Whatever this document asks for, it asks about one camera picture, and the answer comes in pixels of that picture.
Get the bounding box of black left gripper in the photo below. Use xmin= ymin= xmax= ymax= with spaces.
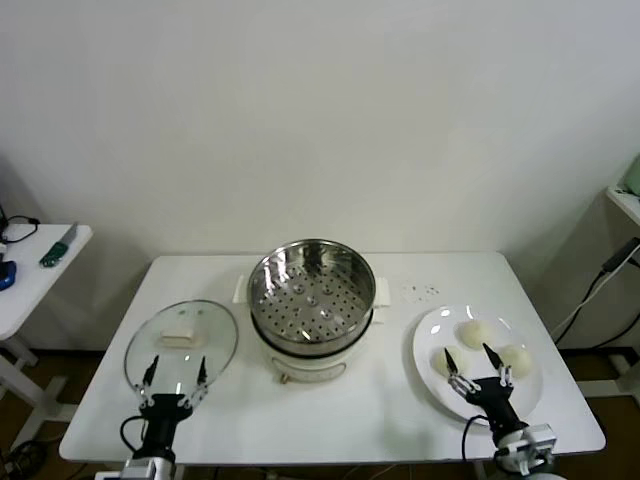
xmin=133 ymin=354 xmax=210 ymax=459

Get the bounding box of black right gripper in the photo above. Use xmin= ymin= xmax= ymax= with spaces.
xmin=443 ymin=342 xmax=529 ymax=441

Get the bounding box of white steamed baozi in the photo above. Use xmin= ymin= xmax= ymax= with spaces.
xmin=499 ymin=344 xmax=533 ymax=379
xmin=430 ymin=345 xmax=466 ymax=377
xmin=458 ymin=321 xmax=494 ymax=350

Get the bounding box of round glass pot lid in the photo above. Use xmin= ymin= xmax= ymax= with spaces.
xmin=123 ymin=298 xmax=240 ymax=401

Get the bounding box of stainless steel steamer basket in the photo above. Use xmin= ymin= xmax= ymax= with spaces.
xmin=232 ymin=238 xmax=393 ymax=347

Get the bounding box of round white plate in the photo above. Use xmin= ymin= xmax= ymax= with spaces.
xmin=412 ymin=304 xmax=545 ymax=428

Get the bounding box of white electric cooking pot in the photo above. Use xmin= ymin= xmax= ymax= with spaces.
xmin=249 ymin=304 xmax=387 ymax=386

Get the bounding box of white side table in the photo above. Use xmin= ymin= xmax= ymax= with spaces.
xmin=0 ymin=223 xmax=94 ymax=434

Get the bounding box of black power adapter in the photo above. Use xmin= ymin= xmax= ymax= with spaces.
xmin=602 ymin=237 xmax=640 ymax=274

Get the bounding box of white table with shelf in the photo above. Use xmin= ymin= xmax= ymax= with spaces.
xmin=579 ymin=184 xmax=640 ymax=401

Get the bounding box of pale green appliance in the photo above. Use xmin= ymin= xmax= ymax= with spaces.
xmin=624 ymin=154 xmax=640 ymax=196

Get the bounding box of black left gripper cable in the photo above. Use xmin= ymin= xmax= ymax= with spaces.
xmin=119 ymin=414 xmax=150 ymax=456

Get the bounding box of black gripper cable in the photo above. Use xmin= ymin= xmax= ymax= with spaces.
xmin=119 ymin=414 xmax=150 ymax=456
xmin=461 ymin=414 xmax=506 ymax=464

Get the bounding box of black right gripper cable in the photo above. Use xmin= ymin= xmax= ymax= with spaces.
xmin=461 ymin=414 xmax=506 ymax=464

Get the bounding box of black power cable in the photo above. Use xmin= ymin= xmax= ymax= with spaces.
xmin=549 ymin=269 xmax=640 ymax=351

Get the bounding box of green handled knife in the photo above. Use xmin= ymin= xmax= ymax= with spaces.
xmin=39 ymin=221 xmax=80 ymax=268

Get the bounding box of black cable on side table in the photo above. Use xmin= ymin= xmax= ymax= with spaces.
xmin=0 ymin=214 xmax=40 ymax=246

